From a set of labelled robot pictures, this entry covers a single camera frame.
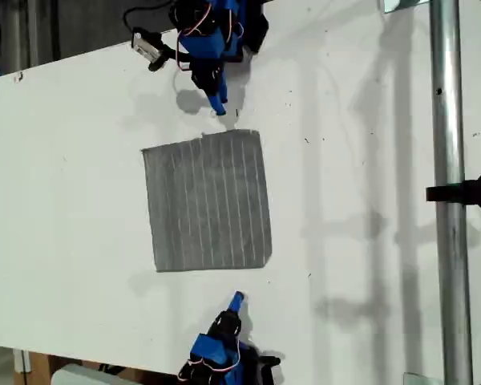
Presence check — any grey striped towel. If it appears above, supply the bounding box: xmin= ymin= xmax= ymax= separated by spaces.
xmin=140 ymin=128 xmax=274 ymax=274

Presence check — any white rounded object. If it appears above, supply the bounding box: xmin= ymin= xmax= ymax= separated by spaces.
xmin=51 ymin=363 xmax=121 ymax=385

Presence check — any black clamp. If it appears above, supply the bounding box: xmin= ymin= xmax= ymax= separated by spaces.
xmin=426 ymin=170 xmax=481 ymax=213

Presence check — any gripper camera stalk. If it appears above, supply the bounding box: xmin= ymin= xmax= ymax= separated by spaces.
xmin=148 ymin=44 xmax=193 ymax=73

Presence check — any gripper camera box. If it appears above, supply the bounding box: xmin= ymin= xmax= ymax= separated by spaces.
xmin=258 ymin=351 xmax=282 ymax=368
xmin=131 ymin=26 xmax=164 ymax=64

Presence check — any gripper camera cable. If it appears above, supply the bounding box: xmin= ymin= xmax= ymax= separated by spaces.
xmin=122 ymin=0 xmax=177 ymax=31

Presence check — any steel post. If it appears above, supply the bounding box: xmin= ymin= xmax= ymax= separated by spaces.
xmin=427 ymin=0 xmax=475 ymax=385

